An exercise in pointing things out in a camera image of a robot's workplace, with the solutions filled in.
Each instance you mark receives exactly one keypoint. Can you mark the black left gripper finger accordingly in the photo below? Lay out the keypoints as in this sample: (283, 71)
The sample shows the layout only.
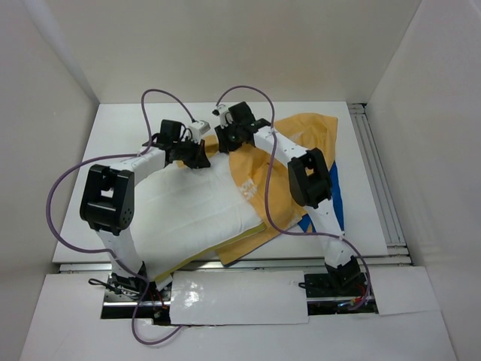
(193, 160)
(202, 151)

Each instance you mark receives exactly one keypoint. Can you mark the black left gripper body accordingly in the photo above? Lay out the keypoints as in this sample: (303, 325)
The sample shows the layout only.
(187, 142)

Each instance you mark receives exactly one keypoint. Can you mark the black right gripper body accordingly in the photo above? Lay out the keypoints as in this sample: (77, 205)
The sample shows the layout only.
(229, 136)

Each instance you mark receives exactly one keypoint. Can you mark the orange and blue pillowcase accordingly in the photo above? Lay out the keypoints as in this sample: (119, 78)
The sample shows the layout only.
(248, 167)

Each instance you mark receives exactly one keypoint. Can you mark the white pillow yellow trim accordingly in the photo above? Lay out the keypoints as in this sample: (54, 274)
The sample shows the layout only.
(182, 214)

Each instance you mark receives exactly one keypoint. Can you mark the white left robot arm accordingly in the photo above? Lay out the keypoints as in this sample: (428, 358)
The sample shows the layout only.
(108, 202)

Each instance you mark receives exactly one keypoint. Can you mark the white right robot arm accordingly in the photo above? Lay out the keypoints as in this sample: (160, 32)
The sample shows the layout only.
(309, 183)

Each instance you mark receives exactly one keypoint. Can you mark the white cover plate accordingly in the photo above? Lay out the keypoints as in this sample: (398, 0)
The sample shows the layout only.
(238, 298)

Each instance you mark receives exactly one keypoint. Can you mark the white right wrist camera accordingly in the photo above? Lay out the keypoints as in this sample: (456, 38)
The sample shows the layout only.
(222, 112)

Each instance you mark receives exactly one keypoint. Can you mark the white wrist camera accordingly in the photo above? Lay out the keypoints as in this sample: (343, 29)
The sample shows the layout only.
(222, 112)
(197, 130)

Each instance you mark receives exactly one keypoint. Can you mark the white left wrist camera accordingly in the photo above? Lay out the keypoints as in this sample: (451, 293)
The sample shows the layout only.
(197, 130)

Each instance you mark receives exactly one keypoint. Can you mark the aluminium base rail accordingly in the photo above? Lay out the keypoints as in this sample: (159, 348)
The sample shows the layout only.
(322, 297)

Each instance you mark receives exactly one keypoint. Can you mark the aluminium side rail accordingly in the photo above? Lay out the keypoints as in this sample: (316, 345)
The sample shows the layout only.
(398, 251)

